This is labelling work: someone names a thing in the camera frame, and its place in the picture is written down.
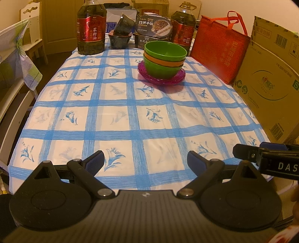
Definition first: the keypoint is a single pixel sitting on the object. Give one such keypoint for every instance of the white wooden chair frame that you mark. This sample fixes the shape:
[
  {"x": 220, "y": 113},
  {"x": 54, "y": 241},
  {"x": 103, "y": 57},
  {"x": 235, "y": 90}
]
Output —
[{"x": 16, "y": 109}]

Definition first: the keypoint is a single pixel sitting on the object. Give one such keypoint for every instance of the person's right hand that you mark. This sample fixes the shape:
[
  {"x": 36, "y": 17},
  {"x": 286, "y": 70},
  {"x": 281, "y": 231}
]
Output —
[{"x": 296, "y": 198}]

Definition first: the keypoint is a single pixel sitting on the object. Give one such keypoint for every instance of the blue and white box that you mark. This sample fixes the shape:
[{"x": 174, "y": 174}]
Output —
[{"x": 113, "y": 16}]

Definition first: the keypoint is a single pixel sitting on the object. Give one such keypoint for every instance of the small white wooden chair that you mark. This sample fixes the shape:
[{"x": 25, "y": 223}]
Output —
[{"x": 35, "y": 25}]

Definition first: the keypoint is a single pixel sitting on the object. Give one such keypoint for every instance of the dark snack bowl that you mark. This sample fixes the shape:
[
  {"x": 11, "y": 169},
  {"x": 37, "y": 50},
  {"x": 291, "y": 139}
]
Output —
[{"x": 123, "y": 24}]

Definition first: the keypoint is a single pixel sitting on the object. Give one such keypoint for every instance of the orange bowl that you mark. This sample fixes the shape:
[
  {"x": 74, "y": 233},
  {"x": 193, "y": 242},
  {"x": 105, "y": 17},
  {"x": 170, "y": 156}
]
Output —
[{"x": 161, "y": 63}]

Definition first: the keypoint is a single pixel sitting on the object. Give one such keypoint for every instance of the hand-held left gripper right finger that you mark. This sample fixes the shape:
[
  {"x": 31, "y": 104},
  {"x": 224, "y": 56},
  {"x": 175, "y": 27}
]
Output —
[{"x": 196, "y": 161}]

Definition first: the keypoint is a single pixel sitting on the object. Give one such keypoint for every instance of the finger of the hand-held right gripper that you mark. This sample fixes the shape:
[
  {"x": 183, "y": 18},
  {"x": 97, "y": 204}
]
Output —
[
  {"x": 274, "y": 147},
  {"x": 245, "y": 153}
]

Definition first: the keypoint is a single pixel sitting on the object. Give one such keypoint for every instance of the yellow cabinet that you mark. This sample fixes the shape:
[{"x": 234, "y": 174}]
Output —
[{"x": 63, "y": 25}]

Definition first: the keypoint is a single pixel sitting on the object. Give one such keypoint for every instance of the instant noodle boxes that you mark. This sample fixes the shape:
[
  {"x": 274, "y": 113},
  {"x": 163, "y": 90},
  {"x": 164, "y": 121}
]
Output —
[{"x": 139, "y": 42}]

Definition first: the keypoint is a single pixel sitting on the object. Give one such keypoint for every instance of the large green bowl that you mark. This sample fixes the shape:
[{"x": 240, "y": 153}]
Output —
[{"x": 162, "y": 72}]

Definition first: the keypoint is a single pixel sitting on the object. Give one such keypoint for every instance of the black plastic food tray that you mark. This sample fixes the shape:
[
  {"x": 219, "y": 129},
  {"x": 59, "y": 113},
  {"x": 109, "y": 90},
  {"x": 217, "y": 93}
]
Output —
[{"x": 120, "y": 42}]

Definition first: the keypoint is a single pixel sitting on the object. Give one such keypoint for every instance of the instant rice meal box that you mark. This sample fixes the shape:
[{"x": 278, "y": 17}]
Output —
[{"x": 154, "y": 24}]

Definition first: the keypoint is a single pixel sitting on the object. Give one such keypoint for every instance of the checked chair cover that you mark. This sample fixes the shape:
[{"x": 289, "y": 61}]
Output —
[{"x": 14, "y": 53}]

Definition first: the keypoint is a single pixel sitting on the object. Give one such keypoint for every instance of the small green bowl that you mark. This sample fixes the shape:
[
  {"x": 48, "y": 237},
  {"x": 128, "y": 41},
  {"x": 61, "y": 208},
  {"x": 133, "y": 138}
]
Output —
[{"x": 165, "y": 50}]

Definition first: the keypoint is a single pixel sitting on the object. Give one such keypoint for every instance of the large cardboard box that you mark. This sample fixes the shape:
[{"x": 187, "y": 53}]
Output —
[{"x": 268, "y": 77}]

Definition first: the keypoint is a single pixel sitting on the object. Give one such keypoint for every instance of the oil bottle with red label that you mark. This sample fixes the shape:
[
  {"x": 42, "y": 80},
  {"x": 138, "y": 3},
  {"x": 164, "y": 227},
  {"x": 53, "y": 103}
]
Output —
[
  {"x": 183, "y": 28},
  {"x": 91, "y": 30}
]

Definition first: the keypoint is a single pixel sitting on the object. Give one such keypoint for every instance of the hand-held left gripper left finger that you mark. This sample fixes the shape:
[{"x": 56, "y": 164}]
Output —
[{"x": 94, "y": 161}]

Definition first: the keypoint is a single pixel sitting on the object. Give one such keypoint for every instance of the brown cardboard box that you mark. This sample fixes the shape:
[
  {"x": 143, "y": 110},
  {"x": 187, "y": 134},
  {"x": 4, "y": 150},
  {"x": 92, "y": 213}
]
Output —
[{"x": 151, "y": 5}]

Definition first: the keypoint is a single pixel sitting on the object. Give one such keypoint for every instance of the red tote bag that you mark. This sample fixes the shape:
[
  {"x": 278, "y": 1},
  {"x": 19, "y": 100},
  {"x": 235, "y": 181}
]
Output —
[{"x": 218, "y": 49}]

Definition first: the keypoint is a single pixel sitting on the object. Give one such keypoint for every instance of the blue checked tablecloth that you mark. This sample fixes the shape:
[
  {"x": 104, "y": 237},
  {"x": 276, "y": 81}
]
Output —
[{"x": 130, "y": 121}]

